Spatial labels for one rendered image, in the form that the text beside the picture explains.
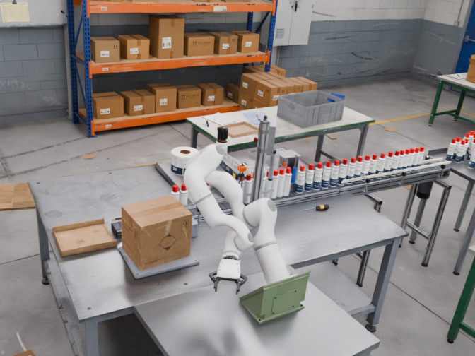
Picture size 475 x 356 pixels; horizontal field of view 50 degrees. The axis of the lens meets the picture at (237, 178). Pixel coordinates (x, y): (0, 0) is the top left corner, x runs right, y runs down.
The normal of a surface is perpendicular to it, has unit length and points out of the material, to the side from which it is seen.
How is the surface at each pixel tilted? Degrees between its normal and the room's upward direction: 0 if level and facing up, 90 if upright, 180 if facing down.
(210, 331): 0
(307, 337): 0
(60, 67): 90
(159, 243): 90
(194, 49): 90
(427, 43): 90
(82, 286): 0
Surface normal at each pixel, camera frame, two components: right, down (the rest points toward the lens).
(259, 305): -0.85, 0.16
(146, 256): 0.58, 0.40
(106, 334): 0.15, -0.88
